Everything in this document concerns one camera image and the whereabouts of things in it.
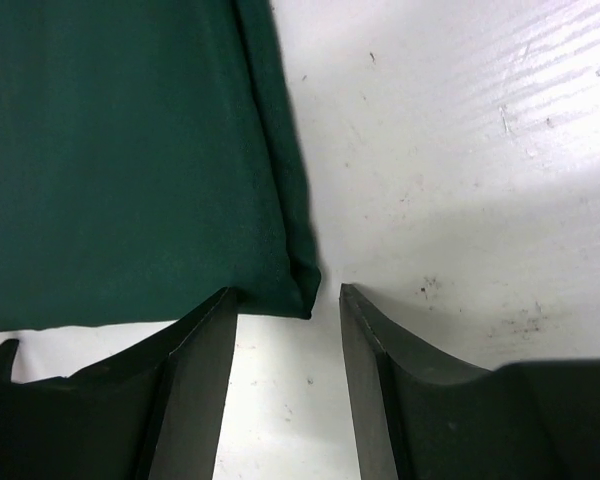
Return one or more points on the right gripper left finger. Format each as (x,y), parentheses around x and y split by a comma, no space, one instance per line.
(151,411)

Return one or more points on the dark green cloth placemat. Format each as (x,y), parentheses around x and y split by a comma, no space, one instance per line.
(148,158)

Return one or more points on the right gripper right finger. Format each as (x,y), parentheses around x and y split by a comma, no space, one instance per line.
(420,413)

